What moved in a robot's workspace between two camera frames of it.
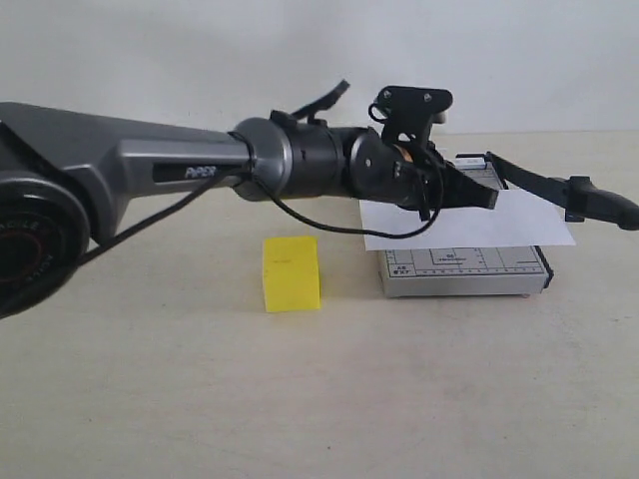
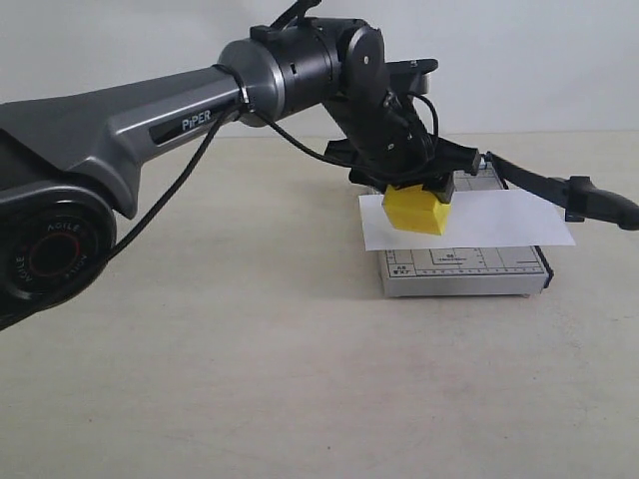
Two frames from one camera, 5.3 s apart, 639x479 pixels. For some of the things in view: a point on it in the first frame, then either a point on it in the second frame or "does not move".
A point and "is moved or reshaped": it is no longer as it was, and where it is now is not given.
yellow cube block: [292, 273] is moved or reshaped
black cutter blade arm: [576, 196] does not move
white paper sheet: [520, 220] does not move
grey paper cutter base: [467, 272] does not move
